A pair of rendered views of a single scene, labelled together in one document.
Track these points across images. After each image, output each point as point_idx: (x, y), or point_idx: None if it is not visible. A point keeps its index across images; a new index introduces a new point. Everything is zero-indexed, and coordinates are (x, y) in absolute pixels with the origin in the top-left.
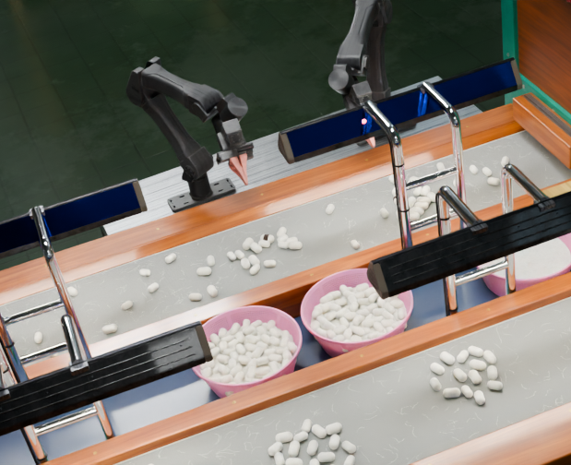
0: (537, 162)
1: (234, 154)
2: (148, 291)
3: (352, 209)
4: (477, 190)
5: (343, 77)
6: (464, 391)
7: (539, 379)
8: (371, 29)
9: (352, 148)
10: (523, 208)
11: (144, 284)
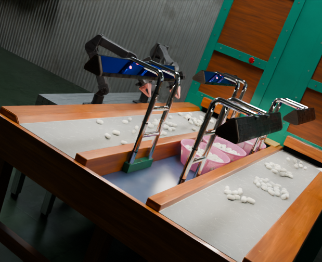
0: (215, 120)
1: (148, 82)
2: (136, 128)
3: (177, 119)
4: (208, 123)
5: (177, 67)
6: (285, 173)
7: (294, 173)
8: (156, 59)
9: None
10: (306, 108)
11: (128, 126)
